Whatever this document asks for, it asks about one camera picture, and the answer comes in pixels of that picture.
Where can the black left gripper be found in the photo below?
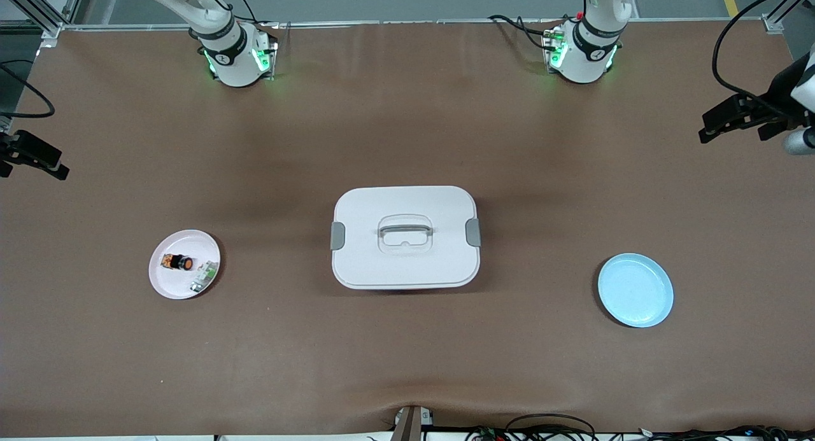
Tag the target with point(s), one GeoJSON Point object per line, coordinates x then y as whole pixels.
{"type": "Point", "coordinates": [774, 96]}

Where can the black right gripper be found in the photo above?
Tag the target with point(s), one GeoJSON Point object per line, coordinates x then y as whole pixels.
{"type": "Point", "coordinates": [18, 147]}

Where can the orange push-button switch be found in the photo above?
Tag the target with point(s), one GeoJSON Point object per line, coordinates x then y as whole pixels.
{"type": "Point", "coordinates": [181, 262]}

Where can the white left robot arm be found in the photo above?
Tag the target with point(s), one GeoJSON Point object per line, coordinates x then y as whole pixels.
{"type": "Point", "coordinates": [582, 62]}

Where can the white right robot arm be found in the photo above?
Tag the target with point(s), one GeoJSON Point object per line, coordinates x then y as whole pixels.
{"type": "Point", "coordinates": [235, 65]}

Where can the white lidded storage box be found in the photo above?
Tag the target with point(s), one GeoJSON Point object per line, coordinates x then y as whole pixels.
{"type": "Point", "coordinates": [382, 263]}

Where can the pink round plate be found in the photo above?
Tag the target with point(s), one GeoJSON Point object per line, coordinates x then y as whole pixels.
{"type": "Point", "coordinates": [172, 282]}

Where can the light blue round plate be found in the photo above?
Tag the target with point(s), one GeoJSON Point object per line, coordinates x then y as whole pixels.
{"type": "Point", "coordinates": [637, 291]}

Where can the aluminium frame profile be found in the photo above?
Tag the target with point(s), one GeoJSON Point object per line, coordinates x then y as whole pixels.
{"type": "Point", "coordinates": [780, 14]}
{"type": "Point", "coordinates": [44, 18]}

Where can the green and white switch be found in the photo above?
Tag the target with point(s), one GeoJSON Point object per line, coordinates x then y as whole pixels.
{"type": "Point", "coordinates": [205, 275]}

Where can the brown camera post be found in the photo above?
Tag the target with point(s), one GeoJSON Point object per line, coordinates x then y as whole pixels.
{"type": "Point", "coordinates": [407, 425]}

